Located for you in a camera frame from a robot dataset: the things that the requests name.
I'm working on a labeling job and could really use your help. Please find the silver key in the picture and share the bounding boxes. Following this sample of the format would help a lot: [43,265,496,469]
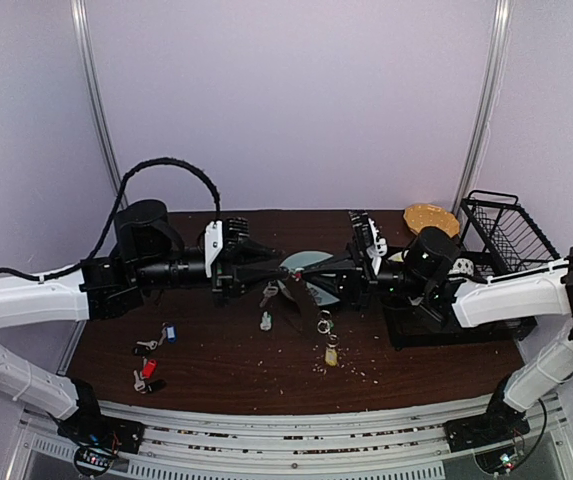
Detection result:
[133,370,146,392]
[259,281,280,308]
[137,340,159,350]

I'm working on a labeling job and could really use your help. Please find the grey leather key holder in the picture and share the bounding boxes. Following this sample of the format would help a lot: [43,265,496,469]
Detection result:
[281,272,319,336]

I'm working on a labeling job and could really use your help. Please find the yellow key tag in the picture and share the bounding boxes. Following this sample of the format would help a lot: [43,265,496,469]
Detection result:
[324,346,339,367]

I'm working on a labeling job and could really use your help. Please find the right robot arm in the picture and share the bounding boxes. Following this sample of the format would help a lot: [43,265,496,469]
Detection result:
[296,226,573,442]

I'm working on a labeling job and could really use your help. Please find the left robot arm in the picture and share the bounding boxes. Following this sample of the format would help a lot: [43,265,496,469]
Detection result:
[0,200,288,444]

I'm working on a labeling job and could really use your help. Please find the light blue flower plate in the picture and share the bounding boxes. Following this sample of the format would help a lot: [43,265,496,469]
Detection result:
[280,250,347,307]

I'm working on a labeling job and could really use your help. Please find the pale green key tag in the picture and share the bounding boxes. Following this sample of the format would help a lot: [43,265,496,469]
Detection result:
[259,311,273,332]

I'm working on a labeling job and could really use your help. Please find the blue key tag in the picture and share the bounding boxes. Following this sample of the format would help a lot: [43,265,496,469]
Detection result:
[162,323,177,343]

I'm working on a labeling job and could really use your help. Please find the orange dotted plate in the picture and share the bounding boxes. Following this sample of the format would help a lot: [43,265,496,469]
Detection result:
[403,204,460,238]

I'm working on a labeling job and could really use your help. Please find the red key tag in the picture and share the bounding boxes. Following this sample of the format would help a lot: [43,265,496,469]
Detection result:
[140,359,158,379]

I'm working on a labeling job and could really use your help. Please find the black key tag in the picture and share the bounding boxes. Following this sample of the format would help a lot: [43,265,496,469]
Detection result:
[145,379,167,394]

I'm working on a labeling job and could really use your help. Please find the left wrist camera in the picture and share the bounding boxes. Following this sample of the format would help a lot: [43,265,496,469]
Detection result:
[203,215,252,277]

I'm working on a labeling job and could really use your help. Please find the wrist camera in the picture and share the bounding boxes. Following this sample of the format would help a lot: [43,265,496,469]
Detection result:
[348,210,388,275]
[203,215,252,277]

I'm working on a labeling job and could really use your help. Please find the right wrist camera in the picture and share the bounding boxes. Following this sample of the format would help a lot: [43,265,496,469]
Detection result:
[348,210,388,275]

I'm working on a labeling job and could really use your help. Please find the black wire dish rack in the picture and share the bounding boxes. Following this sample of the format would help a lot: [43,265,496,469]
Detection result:
[382,190,570,350]

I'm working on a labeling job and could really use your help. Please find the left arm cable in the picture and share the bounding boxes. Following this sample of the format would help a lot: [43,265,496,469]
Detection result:
[0,157,222,291]

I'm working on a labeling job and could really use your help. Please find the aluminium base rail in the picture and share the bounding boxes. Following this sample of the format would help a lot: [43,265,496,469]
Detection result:
[1,394,573,479]

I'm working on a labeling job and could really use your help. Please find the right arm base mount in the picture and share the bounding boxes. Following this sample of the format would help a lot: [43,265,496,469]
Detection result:
[444,413,530,476]

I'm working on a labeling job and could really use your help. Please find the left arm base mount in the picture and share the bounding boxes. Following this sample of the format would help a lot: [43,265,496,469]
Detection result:
[51,405,145,478]

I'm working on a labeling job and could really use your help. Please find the left aluminium post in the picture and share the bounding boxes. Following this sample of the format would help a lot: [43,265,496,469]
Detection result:
[70,0,129,209]

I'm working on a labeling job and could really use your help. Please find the aluminium post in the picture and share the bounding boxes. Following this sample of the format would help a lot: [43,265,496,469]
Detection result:
[70,0,129,209]
[452,0,513,213]

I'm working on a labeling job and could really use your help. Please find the right aluminium post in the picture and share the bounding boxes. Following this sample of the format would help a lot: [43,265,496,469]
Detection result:
[452,0,513,213]

